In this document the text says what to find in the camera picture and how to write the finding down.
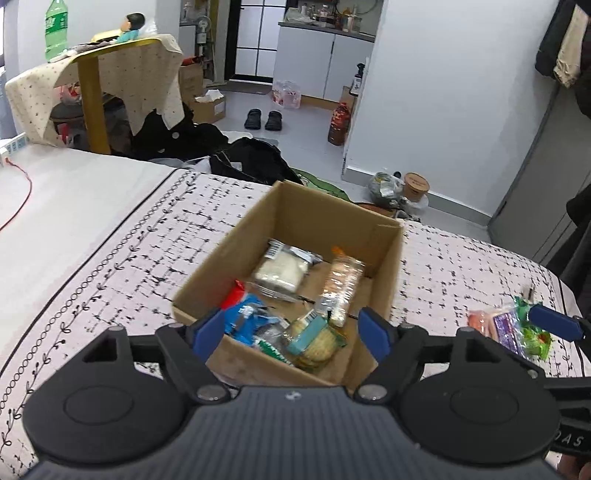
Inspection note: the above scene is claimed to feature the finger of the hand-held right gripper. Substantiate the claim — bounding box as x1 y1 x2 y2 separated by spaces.
529 305 591 342

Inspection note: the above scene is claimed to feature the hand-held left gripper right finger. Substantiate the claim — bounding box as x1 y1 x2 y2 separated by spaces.
353 307 546 403

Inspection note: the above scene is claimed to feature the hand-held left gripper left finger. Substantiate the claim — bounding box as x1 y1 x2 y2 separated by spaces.
78 307 232 406

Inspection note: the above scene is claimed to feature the green snack packet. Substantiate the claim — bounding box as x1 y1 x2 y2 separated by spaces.
510 296 555 361

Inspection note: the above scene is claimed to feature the shiny blue snack packet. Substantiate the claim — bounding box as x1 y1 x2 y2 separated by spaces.
224 293 282 344

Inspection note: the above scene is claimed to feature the red snack packet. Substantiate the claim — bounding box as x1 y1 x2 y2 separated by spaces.
221 279 247 310

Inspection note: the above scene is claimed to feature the clear orange biscuit packet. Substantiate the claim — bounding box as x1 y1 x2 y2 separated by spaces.
315 247 365 326

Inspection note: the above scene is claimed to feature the teal label cracker packet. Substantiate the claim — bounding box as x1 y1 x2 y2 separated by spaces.
281 309 348 370

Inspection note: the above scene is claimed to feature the green white small packet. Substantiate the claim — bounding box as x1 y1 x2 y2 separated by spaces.
253 335 296 367

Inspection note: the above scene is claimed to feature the orange snack packet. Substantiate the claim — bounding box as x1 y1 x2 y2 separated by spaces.
467 310 497 335

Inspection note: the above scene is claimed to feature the white rice cake packet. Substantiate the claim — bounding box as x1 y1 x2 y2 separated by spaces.
253 239 324 296

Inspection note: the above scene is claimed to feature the grey door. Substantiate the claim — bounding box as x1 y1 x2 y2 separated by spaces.
487 83 591 264

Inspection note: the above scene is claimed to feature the clear plastic trash bag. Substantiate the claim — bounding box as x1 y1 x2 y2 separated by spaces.
368 172 406 208

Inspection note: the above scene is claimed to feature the brown paper tub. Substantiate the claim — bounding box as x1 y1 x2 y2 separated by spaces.
403 172 431 201

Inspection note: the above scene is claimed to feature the green floor mat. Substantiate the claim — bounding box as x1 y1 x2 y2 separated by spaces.
293 167 352 201

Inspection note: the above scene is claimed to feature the black bag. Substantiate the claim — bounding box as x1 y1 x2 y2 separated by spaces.
209 137 301 185

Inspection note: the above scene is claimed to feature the white bed sheet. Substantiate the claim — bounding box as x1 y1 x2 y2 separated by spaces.
0 138 176 370

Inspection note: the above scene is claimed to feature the black clothing pile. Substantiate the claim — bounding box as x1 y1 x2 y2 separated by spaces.
131 108 229 162

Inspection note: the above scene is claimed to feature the red oil bottle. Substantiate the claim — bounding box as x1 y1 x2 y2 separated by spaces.
328 100 352 147

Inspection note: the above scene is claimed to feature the cardboard box with white paper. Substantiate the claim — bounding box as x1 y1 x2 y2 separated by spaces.
191 90 227 124

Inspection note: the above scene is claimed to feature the pink plastic bottle pack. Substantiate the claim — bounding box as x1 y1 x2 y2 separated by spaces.
271 80 302 109

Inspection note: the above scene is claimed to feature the tall brown cardboard box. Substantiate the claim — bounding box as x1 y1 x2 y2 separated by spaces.
179 62 206 100

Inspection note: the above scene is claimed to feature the yellow wooden table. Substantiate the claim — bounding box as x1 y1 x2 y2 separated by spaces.
69 38 162 155

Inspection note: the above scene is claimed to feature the yellow side table with cloth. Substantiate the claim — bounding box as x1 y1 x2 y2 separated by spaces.
4 33 185 146

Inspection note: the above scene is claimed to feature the white power strip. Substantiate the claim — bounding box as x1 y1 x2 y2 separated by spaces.
0 134 27 168

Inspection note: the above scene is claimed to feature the black hanging jacket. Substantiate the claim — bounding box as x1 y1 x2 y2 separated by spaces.
534 0 591 84

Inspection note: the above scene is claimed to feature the beige hanging garment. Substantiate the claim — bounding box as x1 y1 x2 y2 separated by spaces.
554 7 587 88

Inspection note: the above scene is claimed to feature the white kitchen cabinet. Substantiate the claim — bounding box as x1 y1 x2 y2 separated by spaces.
273 21 376 103

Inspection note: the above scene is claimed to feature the dark framed glass door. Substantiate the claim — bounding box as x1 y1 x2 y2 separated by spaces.
226 0 287 84

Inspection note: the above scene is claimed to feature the standing fan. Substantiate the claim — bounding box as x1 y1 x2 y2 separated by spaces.
194 16 218 84

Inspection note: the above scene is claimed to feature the dark haired doll figure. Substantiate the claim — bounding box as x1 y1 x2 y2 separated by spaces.
115 13 146 43

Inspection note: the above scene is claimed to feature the row of countertop bottles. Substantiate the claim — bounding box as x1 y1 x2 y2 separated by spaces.
284 2 377 34

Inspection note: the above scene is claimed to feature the green plastic bottle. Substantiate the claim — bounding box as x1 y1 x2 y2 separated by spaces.
45 0 69 63

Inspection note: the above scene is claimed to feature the red cable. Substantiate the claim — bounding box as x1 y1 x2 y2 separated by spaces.
0 157 33 232

